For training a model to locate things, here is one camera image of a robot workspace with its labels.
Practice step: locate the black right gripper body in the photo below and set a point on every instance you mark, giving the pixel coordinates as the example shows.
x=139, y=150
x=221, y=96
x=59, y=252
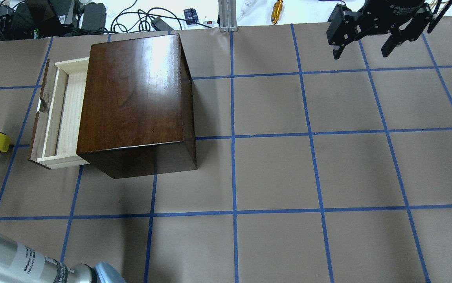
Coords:
x=398, y=7

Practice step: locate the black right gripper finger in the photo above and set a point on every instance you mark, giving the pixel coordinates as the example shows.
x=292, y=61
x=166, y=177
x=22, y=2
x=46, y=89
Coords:
x=337, y=52
x=389, y=45

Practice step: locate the wooden drawer with handle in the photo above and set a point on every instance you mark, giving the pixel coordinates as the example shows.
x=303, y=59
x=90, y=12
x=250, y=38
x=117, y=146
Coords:
x=58, y=116

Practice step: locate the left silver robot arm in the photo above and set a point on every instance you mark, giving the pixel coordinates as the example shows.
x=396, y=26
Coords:
x=22, y=264

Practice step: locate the dark wooden drawer box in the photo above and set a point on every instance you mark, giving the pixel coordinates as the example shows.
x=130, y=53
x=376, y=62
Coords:
x=137, y=117

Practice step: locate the blue small device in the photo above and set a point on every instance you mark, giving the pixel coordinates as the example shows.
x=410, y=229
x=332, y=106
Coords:
x=191, y=16

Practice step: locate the black power brick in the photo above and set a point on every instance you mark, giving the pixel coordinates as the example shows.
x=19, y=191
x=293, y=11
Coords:
x=93, y=16

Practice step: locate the aluminium frame post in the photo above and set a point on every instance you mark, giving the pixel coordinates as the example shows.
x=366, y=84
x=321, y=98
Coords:
x=227, y=19

